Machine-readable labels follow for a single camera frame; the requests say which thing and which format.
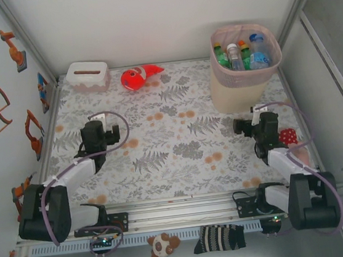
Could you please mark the green Sprite plastic bottle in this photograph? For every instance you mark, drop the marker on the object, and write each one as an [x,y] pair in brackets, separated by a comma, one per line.
[246,59]
[222,59]

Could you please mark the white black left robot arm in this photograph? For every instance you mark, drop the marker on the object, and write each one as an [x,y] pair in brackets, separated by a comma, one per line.
[71,174]

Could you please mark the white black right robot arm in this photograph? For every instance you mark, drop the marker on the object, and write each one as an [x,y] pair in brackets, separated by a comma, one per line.
[310,205]

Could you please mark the beige ribbed waste bin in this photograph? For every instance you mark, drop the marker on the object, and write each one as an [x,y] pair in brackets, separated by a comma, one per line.
[236,96]

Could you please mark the pink plastic bin liner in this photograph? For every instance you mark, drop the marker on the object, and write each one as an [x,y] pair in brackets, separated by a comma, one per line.
[224,76]

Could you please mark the pink plush toy polka dots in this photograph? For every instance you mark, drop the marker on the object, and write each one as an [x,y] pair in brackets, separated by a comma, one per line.
[288,136]

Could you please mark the white pink tissue box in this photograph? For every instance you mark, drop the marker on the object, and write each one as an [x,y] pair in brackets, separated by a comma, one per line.
[88,76]

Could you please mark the red fish plush toy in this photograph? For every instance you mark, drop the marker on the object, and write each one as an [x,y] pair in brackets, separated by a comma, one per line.
[135,78]

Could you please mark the small circuit board green LED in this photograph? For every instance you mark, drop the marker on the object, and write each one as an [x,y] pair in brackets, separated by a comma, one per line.
[103,241]
[276,217]

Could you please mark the black white striped sock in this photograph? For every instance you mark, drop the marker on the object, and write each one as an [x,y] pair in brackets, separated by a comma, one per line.
[218,238]

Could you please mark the brown white panda plush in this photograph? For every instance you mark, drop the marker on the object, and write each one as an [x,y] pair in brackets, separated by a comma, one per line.
[161,247]

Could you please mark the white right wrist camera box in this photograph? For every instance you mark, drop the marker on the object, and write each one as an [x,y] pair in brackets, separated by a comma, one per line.
[255,116]

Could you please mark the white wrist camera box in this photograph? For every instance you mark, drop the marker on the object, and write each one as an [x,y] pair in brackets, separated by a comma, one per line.
[255,116]
[100,117]

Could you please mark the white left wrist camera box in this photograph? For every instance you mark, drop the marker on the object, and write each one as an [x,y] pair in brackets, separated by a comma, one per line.
[100,117]

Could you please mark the blue and orange wall sticker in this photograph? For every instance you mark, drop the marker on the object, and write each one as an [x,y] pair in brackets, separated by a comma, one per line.
[43,87]

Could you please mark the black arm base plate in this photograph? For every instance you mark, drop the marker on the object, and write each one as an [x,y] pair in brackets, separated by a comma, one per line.
[245,207]
[120,221]

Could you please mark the aluminium rail frame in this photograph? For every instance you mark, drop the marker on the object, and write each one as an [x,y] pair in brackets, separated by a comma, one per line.
[184,210]

